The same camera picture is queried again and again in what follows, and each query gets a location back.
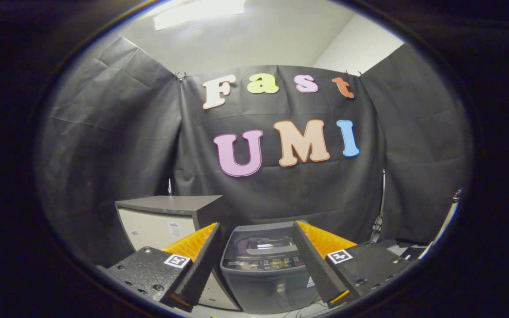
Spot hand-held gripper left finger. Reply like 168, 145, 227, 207
97, 222, 222, 313

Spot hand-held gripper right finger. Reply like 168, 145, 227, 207
292, 221, 410, 308

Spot grey washing machine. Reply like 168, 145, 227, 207
219, 221, 327, 314

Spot black box on floor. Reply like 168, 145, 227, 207
395, 244, 428, 262

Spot black backdrop cloth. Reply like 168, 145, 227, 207
36, 35, 474, 265

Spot white pole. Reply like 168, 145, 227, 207
431, 188, 464, 248

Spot floor cables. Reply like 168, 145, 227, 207
281, 304, 328, 318

